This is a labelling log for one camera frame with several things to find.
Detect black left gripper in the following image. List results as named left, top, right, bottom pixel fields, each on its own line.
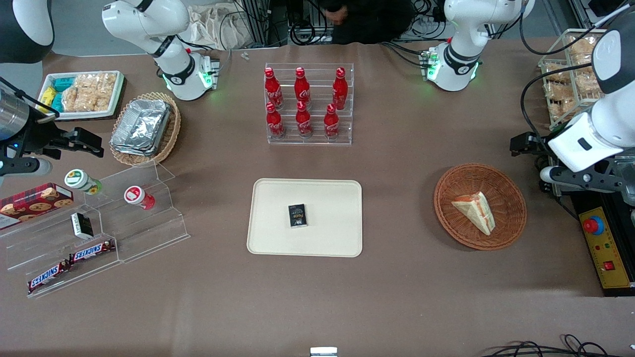
left=509, top=132, right=557, bottom=172

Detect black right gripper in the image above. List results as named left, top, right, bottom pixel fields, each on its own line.
left=19, top=120, right=105, bottom=161

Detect white rectangular snack tray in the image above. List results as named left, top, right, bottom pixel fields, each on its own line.
left=37, top=70, right=125, bottom=121

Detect wrapped triangle sandwich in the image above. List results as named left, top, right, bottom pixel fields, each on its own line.
left=451, top=191, right=496, bottom=236

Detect light tan wicker basket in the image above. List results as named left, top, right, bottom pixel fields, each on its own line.
left=109, top=91, right=182, bottom=167

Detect brown wicker basket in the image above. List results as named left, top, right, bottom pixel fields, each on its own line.
left=434, top=163, right=528, bottom=251

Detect beige plastic tray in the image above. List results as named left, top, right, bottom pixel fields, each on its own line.
left=247, top=178, right=363, bottom=258

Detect green lid sunflower cup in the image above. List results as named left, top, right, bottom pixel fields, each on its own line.
left=64, top=169, right=103, bottom=195

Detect clear pack of rice crackers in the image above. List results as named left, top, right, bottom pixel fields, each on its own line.
left=62, top=74, right=98, bottom=113
left=92, top=73, right=118, bottom=112

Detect wrapped pastry pack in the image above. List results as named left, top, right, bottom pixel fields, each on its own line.
left=546, top=82, right=577, bottom=116
left=571, top=64, right=602, bottom=96
left=566, top=37, right=597, bottom=58
left=545, top=61, right=572, bottom=83

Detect red tartan cookie box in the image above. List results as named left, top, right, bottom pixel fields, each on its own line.
left=0, top=182, right=74, bottom=230

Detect black equipment base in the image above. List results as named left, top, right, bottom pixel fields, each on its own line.
left=569, top=190, right=635, bottom=298

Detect stack of foil containers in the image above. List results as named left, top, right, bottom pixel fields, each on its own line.
left=110, top=99, right=172, bottom=157

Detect small black box white side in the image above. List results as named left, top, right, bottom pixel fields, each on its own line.
left=70, top=212, right=94, bottom=240

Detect red lid strawberry cup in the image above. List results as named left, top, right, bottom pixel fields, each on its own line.
left=124, top=185, right=156, bottom=211

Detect brown snickers bar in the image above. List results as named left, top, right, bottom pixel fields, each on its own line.
left=27, top=260, right=71, bottom=294
left=69, top=239, right=116, bottom=264

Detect clear acrylic stepped stand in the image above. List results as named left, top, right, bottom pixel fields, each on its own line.
left=0, top=197, right=121, bottom=299
left=83, top=161, right=191, bottom=264

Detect yellow emergency stop box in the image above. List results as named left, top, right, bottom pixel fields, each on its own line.
left=577, top=205, right=634, bottom=290

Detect beige cloth bag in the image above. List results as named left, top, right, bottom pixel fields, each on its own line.
left=182, top=4, right=259, bottom=51

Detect red cola bottle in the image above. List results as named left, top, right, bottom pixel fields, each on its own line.
left=295, top=101, right=314, bottom=139
left=332, top=67, right=349, bottom=111
left=294, top=67, right=312, bottom=108
left=323, top=103, right=341, bottom=141
left=264, top=67, right=285, bottom=110
left=265, top=102, right=286, bottom=140

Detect person in black clothes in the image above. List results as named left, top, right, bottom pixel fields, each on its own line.
left=319, top=0, right=415, bottom=45

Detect clear acrylic bottle rack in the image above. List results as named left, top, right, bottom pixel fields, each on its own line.
left=264, top=62, right=355, bottom=146

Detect small black box gold print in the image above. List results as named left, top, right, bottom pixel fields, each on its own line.
left=288, top=203, right=309, bottom=229

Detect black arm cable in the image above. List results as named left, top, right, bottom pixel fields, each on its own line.
left=520, top=61, right=596, bottom=152
left=519, top=0, right=610, bottom=56

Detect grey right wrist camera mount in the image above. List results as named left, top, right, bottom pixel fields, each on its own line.
left=0, top=157, right=53, bottom=178

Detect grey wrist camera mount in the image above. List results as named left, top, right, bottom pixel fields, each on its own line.
left=0, top=157, right=53, bottom=178
left=539, top=166, right=622, bottom=195

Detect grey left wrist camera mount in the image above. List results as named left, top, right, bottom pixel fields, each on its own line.
left=539, top=166, right=622, bottom=195

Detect wire rack basket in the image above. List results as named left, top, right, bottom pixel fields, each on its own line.
left=538, top=28, right=612, bottom=131

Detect black floor cables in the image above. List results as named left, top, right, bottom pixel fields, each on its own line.
left=481, top=334, right=635, bottom=357

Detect black cable bundle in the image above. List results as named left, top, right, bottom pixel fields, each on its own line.
left=287, top=0, right=330, bottom=46

